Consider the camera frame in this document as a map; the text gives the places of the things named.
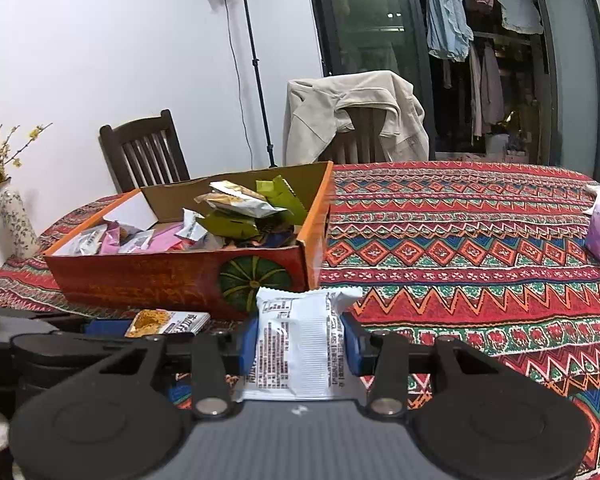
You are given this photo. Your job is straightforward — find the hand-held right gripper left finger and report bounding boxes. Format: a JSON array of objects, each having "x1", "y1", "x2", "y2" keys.
[{"x1": 87, "y1": 316, "x2": 261, "y2": 418}]

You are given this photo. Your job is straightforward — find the red patterned tablecloth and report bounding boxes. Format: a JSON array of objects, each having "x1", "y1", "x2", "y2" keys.
[{"x1": 0, "y1": 160, "x2": 600, "y2": 480}]

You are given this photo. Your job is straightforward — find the floral ceramic vase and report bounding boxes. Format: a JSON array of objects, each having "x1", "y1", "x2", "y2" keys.
[{"x1": 0, "y1": 176, "x2": 42, "y2": 261}]

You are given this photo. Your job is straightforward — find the beige jacket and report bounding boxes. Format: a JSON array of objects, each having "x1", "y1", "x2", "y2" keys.
[{"x1": 286, "y1": 71, "x2": 430, "y2": 165}]

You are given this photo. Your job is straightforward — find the light blue hanging shirt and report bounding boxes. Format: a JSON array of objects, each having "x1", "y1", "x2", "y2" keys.
[{"x1": 424, "y1": 0, "x2": 475, "y2": 61}]

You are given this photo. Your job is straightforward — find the orange cardboard box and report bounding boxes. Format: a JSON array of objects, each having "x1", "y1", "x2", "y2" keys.
[{"x1": 44, "y1": 161, "x2": 335, "y2": 322}]

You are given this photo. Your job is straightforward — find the wooden chair under jacket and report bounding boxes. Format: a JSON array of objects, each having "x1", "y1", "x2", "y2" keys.
[{"x1": 320, "y1": 107, "x2": 388, "y2": 163}]

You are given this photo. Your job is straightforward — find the sliding glass door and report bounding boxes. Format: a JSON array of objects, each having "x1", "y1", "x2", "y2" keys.
[{"x1": 305, "y1": 0, "x2": 600, "y2": 181}]

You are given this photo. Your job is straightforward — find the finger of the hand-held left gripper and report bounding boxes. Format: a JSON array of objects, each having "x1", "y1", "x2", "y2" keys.
[{"x1": 82, "y1": 317, "x2": 136, "y2": 338}]

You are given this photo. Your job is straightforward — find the dark wooden chair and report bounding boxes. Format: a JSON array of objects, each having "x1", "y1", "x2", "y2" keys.
[{"x1": 99, "y1": 109, "x2": 191, "y2": 195}]

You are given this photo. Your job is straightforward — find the pile of assorted snack packets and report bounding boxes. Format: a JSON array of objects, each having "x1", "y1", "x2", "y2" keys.
[{"x1": 55, "y1": 175, "x2": 308, "y2": 256}]

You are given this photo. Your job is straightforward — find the yellow white snack packet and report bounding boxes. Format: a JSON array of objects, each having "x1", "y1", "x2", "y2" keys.
[{"x1": 125, "y1": 309, "x2": 212, "y2": 338}]

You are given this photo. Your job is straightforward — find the pale hanging clothes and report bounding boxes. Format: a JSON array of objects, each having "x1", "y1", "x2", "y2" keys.
[{"x1": 467, "y1": 42, "x2": 506, "y2": 136}]

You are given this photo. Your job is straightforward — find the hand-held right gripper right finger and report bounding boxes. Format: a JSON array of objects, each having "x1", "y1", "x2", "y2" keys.
[{"x1": 341, "y1": 311, "x2": 508, "y2": 417}]

